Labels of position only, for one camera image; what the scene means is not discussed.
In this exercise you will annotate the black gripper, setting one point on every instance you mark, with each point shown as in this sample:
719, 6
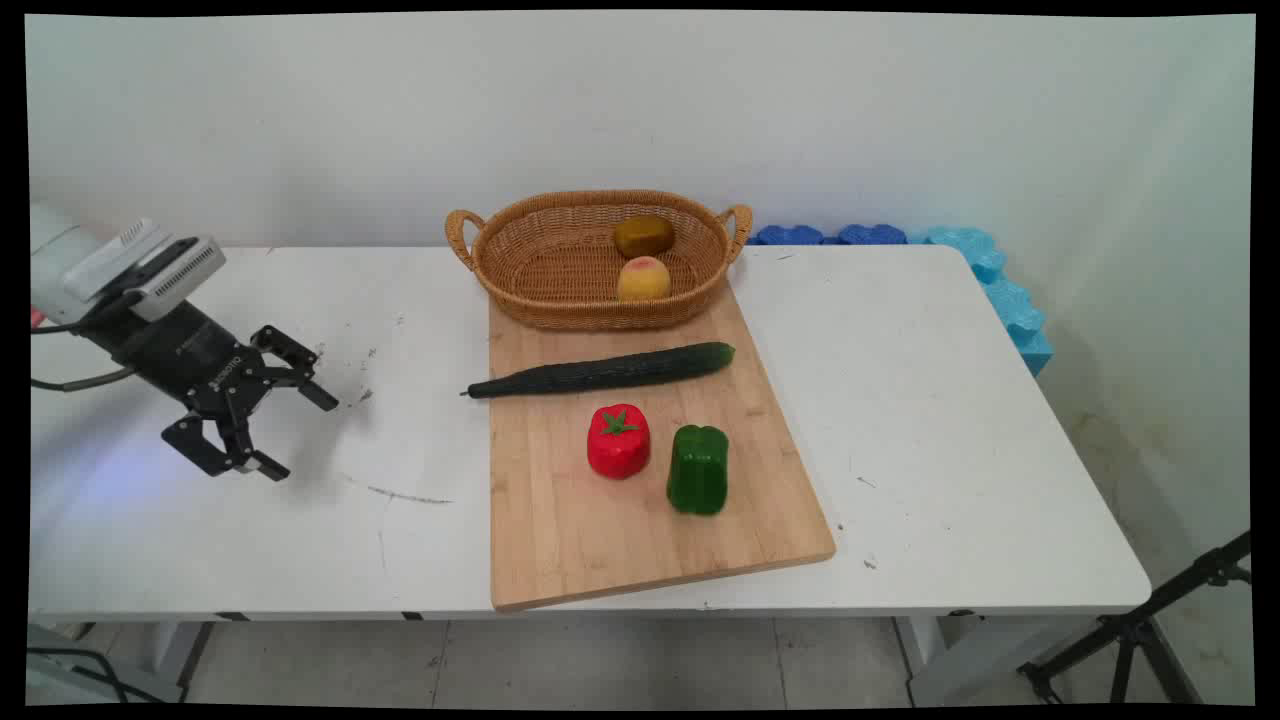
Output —
185, 352

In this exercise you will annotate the brown kiwi fruit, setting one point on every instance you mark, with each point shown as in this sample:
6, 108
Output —
643, 236

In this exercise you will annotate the white table leg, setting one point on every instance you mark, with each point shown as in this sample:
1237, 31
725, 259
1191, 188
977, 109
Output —
180, 650
950, 660

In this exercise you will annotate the woven wicker basket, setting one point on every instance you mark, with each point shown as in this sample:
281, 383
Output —
545, 270

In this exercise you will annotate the dark green cucumber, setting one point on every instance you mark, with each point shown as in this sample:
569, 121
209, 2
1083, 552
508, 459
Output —
600, 372

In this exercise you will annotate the red tomato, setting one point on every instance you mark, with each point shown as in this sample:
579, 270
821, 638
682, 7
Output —
618, 450

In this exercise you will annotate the bamboo cutting board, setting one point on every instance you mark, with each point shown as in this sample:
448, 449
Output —
600, 545

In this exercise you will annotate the yellow pink peach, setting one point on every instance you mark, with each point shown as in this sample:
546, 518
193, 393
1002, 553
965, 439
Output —
644, 280

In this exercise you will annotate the green bell pepper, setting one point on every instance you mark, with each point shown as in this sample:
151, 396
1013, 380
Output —
697, 472

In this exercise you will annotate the dark blue foam piece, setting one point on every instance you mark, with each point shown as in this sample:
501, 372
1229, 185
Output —
788, 235
872, 234

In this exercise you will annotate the light blue foam piece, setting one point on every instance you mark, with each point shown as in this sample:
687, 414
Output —
1015, 308
1035, 352
965, 248

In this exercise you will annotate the black tripod stand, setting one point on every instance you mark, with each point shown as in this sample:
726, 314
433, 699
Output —
1135, 630

